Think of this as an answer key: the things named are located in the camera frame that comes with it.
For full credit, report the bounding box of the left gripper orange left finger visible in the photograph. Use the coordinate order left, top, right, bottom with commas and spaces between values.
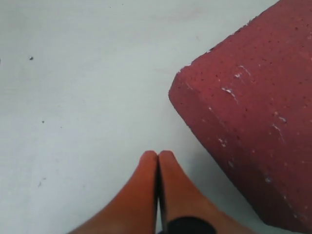
70, 151, 158, 234

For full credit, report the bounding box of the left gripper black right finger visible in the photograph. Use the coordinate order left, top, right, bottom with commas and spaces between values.
158, 151, 254, 234

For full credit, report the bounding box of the red brick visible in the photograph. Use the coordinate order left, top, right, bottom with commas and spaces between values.
169, 0, 312, 234

